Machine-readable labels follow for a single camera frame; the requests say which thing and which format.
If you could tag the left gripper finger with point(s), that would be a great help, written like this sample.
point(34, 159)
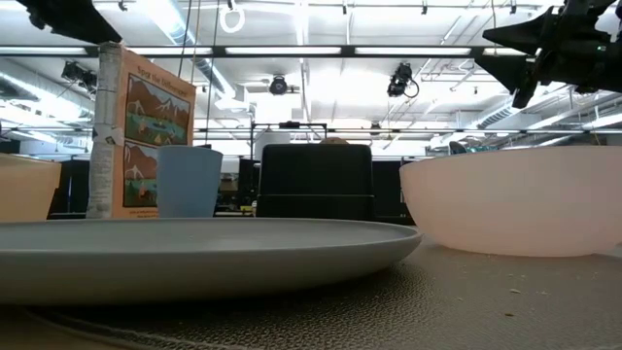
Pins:
point(82, 22)

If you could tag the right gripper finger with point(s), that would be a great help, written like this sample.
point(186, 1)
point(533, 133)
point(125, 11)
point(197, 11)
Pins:
point(527, 34)
point(510, 73)

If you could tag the grey round woven placemat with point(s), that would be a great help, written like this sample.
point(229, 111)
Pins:
point(486, 301)

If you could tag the bagel half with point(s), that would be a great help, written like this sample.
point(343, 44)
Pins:
point(334, 141)

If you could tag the blue plastic cup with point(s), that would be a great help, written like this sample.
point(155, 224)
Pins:
point(189, 182)

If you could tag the grey round plate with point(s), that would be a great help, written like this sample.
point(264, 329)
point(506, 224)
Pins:
point(194, 253)

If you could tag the black toaster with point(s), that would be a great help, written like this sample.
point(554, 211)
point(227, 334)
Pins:
point(316, 180)

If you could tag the pink plastic bowl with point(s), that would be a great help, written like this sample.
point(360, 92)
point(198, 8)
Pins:
point(515, 204)

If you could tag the black hanging camera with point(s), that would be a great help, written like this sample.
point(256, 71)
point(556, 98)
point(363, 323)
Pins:
point(78, 75)
point(278, 85)
point(401, 80)

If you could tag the orange cereal box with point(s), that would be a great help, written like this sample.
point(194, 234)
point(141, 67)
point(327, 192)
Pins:
point(155, 121)

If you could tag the orange plastic tray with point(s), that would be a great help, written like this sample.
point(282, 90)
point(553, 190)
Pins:
point(24, 189)

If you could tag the black aluminium rig frame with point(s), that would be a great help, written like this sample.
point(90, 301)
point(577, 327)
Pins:
point(218, 50)

